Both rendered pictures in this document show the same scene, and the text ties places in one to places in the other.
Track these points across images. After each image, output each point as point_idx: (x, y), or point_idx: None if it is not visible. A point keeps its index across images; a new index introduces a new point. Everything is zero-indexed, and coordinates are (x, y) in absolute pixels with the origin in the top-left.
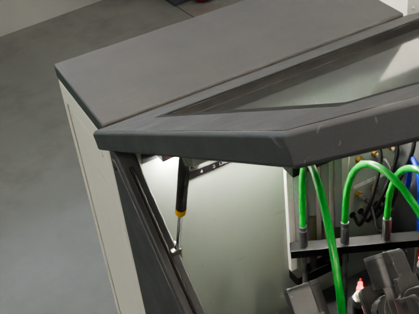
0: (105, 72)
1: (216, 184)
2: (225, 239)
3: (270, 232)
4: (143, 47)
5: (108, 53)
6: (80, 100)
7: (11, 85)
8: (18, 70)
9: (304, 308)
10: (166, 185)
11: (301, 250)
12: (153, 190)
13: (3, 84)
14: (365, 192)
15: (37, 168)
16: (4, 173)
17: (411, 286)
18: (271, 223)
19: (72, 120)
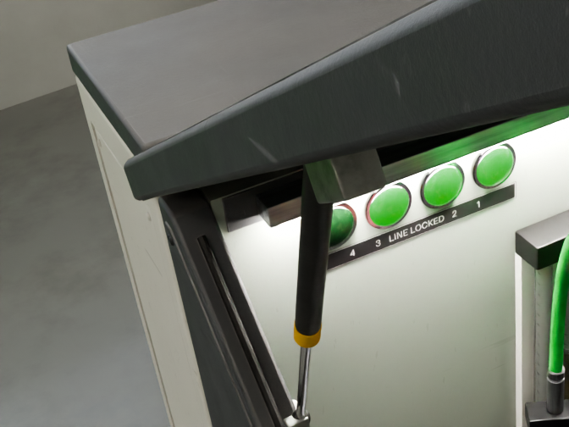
0: (161, 55)
1: (381, 280)
2: (397, 393)
3: (484, 379)
4: (239, 13)
5: (171, 24)
6: (107, 104)
7: (71, 154)
8: (82, 133)
9: None
10: (278, 280)
11: (550, 418)
12: (251, 290)
13: (60, 152)
14: None
15: (100, 271)
16: (51, 278)
17: None
18: (487, 363)
19: (102, 157)
